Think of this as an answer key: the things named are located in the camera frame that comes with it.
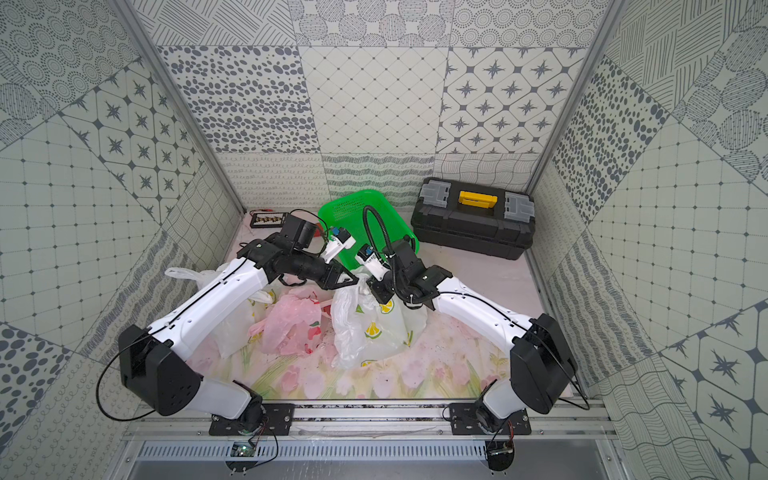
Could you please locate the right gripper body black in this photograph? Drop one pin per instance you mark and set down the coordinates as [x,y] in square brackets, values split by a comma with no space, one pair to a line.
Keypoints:
[391,285]

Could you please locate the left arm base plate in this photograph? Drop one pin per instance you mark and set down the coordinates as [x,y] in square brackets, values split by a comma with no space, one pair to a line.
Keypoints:
[277,418]

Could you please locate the lemon print plastic bag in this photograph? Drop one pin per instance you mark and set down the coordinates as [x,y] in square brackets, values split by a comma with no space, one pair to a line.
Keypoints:
[233,333]

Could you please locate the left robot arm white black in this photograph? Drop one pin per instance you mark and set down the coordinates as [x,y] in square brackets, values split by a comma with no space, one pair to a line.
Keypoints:
[153,360]

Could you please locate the black screw bit case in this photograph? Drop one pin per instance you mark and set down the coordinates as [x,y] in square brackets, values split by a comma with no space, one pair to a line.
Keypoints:
[267,219]

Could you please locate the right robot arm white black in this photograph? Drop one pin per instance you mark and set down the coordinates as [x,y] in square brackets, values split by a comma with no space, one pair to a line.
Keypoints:
[540,360]

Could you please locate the pink plastic bag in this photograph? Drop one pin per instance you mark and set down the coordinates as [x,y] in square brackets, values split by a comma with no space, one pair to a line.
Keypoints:
[293,323]

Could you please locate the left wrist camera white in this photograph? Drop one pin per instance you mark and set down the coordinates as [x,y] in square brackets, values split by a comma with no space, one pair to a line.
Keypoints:
[338,240]

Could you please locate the green plastic basket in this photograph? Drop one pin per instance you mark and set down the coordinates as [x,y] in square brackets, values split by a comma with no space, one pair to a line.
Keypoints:
[347,212]

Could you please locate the black toolbox yellow handle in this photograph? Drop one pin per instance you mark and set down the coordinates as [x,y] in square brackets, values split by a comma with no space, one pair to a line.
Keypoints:
[475,218]

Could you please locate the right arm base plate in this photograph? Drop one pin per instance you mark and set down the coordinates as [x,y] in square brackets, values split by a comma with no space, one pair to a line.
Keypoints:
[469,418]

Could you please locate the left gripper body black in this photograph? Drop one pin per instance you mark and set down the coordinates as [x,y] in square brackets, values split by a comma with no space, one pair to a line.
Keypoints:
[327,270]

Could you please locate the aluminium front rail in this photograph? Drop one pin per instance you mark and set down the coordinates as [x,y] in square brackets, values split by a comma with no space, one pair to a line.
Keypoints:
[425,419]

